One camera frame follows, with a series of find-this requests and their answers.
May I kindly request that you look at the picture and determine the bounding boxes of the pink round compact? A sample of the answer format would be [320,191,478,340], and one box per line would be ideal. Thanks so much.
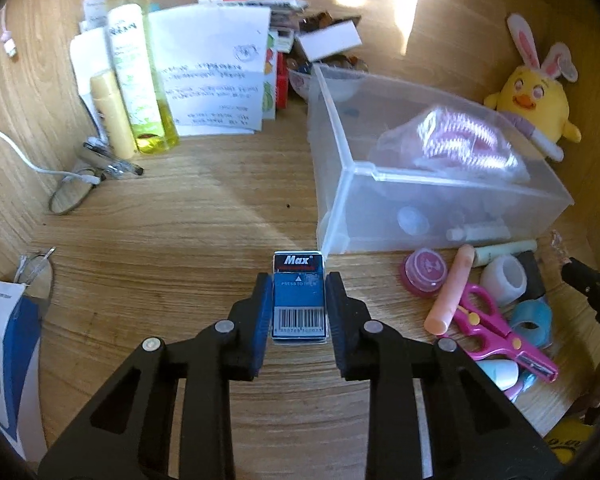
[400,248,448,297]

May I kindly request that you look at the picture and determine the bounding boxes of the yellow chick plush toy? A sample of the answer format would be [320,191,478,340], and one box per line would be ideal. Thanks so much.
[483,13,582,162]

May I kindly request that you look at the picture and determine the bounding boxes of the white ointment tube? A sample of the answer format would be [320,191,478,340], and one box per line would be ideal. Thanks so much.
[446,222,512,243]

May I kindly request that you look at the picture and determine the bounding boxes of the blue Max staples box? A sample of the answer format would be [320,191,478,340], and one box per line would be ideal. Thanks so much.
[272,250,327,344]

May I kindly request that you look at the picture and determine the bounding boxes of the blue white box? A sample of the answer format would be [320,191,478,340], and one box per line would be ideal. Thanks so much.
[0,281,47,464]

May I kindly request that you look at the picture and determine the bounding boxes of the pink plastic bag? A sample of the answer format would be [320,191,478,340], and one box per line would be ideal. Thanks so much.
[370,105,530,183]

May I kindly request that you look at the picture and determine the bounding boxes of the blue tape roll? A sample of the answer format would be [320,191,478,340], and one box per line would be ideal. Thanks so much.
[509,298,553,349]

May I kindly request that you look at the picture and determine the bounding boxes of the light blue small bottle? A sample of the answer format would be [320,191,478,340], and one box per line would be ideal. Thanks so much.
[476,359,519,391]

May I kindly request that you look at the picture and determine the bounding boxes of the mint green tube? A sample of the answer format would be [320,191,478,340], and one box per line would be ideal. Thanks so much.
[472,240,538,268]

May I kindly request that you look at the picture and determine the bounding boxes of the white paper carton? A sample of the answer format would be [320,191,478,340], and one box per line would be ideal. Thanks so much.
[148,4,271,131]

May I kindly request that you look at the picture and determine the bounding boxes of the white tape roll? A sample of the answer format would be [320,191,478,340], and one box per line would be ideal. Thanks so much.
[480,255,528,307]

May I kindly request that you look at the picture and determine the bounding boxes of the white bowl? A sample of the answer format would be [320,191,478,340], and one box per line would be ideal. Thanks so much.
[287,66,361,104]

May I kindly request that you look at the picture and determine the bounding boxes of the yellow spray bottle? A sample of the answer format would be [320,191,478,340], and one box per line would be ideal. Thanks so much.
[106,0,178,155]

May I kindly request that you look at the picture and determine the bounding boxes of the white pill bottle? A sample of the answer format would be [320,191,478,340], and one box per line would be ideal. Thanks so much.
[396,206,430,236]

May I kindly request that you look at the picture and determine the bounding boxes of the pink pen with blue flower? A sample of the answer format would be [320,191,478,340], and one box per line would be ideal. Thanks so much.
[504,370,536,403]

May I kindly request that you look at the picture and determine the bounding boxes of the cream yellow tube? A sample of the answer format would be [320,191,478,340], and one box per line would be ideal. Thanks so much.
[90,70,136,159]

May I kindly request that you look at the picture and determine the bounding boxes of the glasses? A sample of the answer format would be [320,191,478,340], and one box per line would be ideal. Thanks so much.
[48,168,102,216]

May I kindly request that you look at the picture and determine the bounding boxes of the white small box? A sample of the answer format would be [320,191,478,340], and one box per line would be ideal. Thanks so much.
[297,21,362,62]

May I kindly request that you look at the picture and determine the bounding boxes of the clear plastic storage bin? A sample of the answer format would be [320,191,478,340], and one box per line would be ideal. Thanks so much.
[308,64,572,256]

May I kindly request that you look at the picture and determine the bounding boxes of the white cable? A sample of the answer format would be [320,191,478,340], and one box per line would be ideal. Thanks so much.
[0,106,104,187]

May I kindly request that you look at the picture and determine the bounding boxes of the peach foam stick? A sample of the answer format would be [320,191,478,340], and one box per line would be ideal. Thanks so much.
[424,244,475,336]

